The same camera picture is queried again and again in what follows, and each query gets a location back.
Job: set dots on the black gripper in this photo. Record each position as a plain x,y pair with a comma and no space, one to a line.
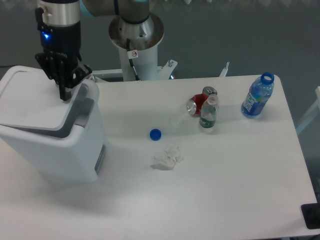
62,43

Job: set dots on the blue drink bottle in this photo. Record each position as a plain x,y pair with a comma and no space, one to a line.
259,93

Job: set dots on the small clear green-label bottle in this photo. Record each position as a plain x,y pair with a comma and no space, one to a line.
208,113

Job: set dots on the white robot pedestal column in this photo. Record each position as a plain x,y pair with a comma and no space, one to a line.
137,46

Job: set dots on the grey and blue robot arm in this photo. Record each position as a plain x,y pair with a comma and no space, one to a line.
68,12

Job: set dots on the crumpled white tissue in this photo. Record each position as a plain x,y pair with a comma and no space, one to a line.
167,159

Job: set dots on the white frame at right edge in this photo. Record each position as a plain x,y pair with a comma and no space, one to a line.
312,112

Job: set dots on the crushed red soda can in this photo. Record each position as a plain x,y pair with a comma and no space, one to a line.
195,103

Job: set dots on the black device at corner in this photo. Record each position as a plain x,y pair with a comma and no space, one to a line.
311,215

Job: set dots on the blue bottle cap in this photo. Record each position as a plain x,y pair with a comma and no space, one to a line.
155,134

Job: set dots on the white trash can body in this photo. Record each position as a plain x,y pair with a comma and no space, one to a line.
74,153

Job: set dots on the white metal base frame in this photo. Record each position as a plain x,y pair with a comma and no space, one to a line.
166,72

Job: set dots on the white trash can lid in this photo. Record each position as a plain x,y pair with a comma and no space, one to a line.
30,101

